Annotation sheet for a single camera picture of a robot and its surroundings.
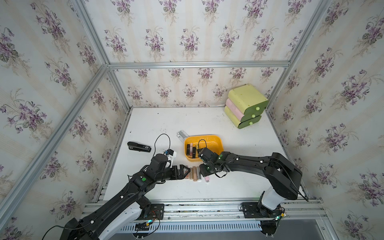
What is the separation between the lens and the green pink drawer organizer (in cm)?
95

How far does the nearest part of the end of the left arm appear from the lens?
1.99 ft

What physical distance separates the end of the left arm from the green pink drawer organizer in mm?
538
